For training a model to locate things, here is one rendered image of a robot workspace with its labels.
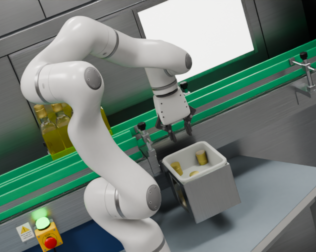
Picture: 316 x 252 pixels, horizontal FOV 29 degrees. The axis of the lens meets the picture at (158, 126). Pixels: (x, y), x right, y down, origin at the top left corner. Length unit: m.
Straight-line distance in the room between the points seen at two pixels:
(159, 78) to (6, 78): 0.63
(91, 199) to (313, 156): 1.32
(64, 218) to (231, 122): 0.71
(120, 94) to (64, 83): 0.85
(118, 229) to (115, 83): 0.71
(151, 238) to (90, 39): 0.58
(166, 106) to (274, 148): 0.86
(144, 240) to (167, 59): 0.52
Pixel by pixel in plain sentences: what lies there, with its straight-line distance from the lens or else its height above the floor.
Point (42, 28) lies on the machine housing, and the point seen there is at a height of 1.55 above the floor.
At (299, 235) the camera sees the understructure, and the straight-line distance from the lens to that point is 2.94.
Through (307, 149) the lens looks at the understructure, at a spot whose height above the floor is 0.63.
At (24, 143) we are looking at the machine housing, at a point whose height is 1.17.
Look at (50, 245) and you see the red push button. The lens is 2.07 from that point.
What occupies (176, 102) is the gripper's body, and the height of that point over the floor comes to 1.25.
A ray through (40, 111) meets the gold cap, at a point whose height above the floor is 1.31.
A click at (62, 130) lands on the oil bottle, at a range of 2.16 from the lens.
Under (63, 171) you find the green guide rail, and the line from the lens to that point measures 2.10.
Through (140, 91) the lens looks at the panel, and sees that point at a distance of 2.35.
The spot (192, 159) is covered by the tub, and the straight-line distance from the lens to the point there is 2.22.
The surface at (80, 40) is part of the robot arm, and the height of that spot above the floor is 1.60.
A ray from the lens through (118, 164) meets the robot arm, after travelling 1.64.
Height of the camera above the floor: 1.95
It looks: 22 degrees down
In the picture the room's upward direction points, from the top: 19 degrees counter-clockwise
